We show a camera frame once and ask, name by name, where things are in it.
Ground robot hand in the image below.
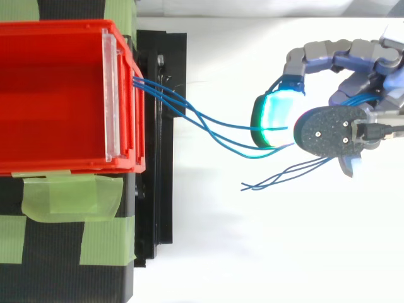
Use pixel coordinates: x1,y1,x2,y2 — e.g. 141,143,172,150
250,22,404,179

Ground blue cable bundle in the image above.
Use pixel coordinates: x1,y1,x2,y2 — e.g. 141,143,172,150
132,76,379,193

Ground thin black cable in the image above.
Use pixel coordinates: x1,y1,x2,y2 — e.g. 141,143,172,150
356,123,404,140

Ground red bin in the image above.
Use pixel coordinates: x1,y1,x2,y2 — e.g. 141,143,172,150
0,19,146,176

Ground black stand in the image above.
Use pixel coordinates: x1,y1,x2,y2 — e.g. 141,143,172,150
0,0,187,303

